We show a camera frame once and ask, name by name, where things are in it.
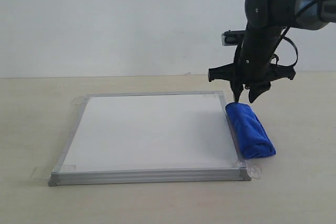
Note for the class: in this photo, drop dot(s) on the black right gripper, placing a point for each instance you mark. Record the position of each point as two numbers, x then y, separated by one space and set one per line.
252 63

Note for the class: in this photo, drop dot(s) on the blue microfiber cloth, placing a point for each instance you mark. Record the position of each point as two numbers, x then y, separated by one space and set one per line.
253 141

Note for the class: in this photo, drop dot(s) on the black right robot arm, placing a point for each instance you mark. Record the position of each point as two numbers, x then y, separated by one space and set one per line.
268 22

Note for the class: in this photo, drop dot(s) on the clear tape near right corner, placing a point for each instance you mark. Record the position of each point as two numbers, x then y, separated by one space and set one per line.
248 170

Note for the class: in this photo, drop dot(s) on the clear tape near left corner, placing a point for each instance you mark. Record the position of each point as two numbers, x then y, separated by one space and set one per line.
47 172

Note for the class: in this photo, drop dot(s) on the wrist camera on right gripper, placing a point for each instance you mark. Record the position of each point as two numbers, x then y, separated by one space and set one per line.
232 37

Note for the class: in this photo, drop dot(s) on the white board with aluminium frame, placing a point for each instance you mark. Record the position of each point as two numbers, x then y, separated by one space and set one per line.
122 138

